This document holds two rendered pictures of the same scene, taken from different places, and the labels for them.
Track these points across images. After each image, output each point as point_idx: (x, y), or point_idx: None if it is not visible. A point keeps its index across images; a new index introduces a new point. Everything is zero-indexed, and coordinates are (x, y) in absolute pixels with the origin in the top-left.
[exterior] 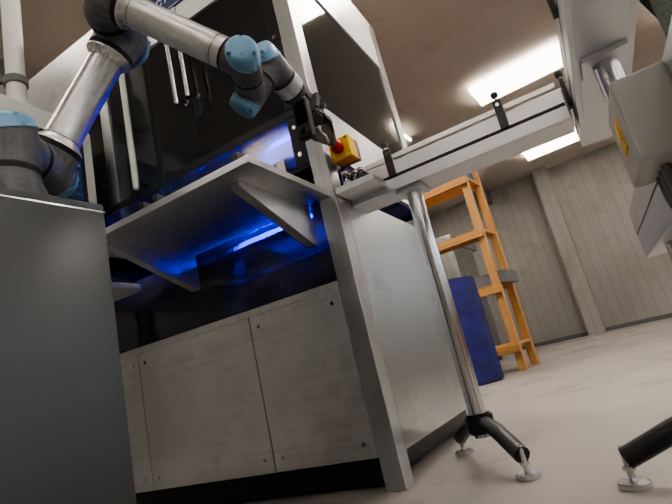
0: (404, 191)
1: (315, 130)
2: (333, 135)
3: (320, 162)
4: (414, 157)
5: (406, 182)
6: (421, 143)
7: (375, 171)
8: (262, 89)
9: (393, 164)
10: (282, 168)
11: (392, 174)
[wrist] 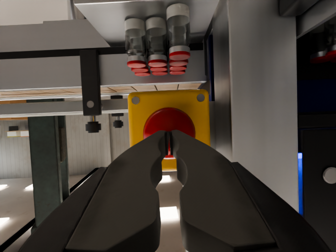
0: (82, 19)
1: (207, 238)
2: (120, 157)
3: (255, 112)
4: (35, 75)
5: (64, 27)
6: (30, 108)
7: (129, 78)
8: None
9: (81, 75)
10: None
11: (86, 51)
